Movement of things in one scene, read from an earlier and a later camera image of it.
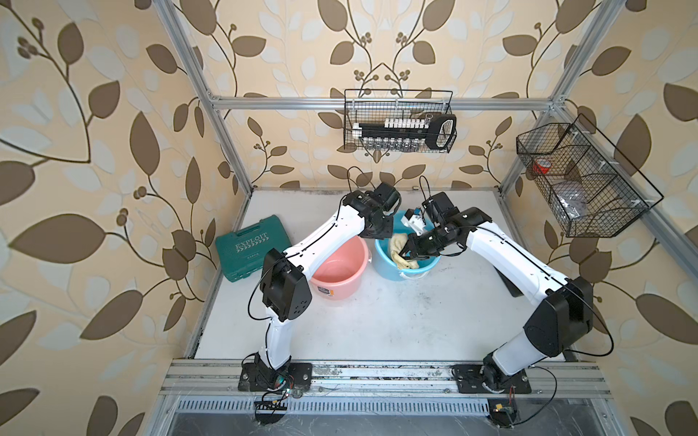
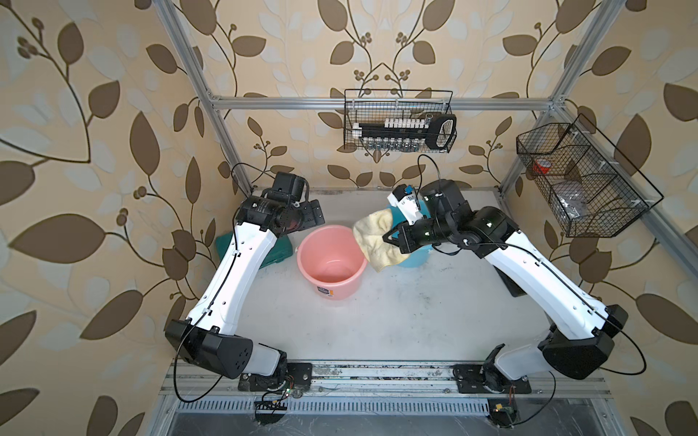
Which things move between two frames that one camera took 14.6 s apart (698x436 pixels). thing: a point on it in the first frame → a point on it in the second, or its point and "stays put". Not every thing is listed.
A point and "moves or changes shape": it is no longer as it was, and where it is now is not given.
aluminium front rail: (216, 378) stays put
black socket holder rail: (409, 134) stays put
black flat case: (513, 289) stays put
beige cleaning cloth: (396, 242) moves or changes shape
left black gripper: (385, 232) → (308, 217)
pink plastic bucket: (342, 277) stays put
